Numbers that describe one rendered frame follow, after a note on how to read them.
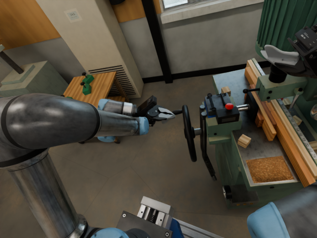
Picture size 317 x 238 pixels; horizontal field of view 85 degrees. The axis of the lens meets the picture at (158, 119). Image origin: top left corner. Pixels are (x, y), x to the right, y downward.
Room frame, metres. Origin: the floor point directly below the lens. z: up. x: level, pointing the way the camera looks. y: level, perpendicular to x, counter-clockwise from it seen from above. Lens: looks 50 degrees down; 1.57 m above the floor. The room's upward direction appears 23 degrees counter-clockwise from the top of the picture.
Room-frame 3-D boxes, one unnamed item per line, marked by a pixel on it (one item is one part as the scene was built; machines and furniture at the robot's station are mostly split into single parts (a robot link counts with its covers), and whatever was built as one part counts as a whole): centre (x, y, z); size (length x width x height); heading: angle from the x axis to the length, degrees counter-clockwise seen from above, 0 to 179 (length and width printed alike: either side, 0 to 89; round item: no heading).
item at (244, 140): (0.27, -0.27, 0.92); 0.03 x 0.03 x 0.03; 26
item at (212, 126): (0.42, -0.26, 0.91); 0.15 x 0.14 x 0.09; 163
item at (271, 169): (0.15, -0.29, 0.91); 0.12 x 0.09 x 0.03; 73
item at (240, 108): (0.39, -0.34, 0.95); 0.09 x 0.07 x 0.09; 163
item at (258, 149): (0.39, -0.34, 0.87); 0.61 x 0.30 x 0.06; 163
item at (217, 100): (0.41, -0.25, 0.99); 0.13 x 0.11 x 0.06; 163
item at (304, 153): (0.36, -0.46, 0.92); 0.60 x 0.02 x 0.05; 163
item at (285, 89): (0.37, -0.46, 1.03); 0.14 x 0.07 x 0.09; 73
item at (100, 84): (1.57, 0.63, 0.32); 0.66 x 0.57 x 0.64; 154
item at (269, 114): (0.38, -0.43, 0.92); 0.23 x 0.02 x 0.04; 163
